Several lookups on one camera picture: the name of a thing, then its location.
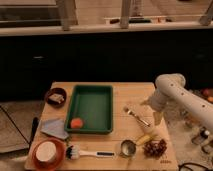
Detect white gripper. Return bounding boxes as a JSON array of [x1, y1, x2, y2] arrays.
[[148, 89, 169, 126]]

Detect silver metal fork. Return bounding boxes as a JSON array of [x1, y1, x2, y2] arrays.
[[123, 107, 150, 127]]

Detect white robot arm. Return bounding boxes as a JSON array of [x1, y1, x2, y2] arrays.
[[148, 73, 213, 133]]

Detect green plastic tray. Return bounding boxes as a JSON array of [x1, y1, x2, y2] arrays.
[[64, 85, 113, 134]]

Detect bunch of red grapes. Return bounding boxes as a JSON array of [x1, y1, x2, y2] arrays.
[[143, 139, 167, 158]]

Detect silver metal measuring cup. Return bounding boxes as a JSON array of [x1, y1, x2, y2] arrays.
[[120, 140, 136, 157]]

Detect orange round fruit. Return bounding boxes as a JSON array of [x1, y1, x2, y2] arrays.
[[70, 118, 83, 129]]

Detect blue grey folded cloth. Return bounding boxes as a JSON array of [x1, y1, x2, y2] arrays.
[[41, 119, 69, 140]]

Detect dark brown bowl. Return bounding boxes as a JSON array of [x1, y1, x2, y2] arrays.
[[45, 88, 67, 108]]

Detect white round cup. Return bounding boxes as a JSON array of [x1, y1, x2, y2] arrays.
[[36, 141, 56, 162]]

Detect orange plate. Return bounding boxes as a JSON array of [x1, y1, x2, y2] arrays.
[[32, 139, 65, 171]]

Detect black cable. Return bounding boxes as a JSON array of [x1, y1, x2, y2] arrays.
[[178, 162, 210, 171]]

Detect white handled dish brush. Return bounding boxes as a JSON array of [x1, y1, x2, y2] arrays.
[[66, 145, 115, 160]]

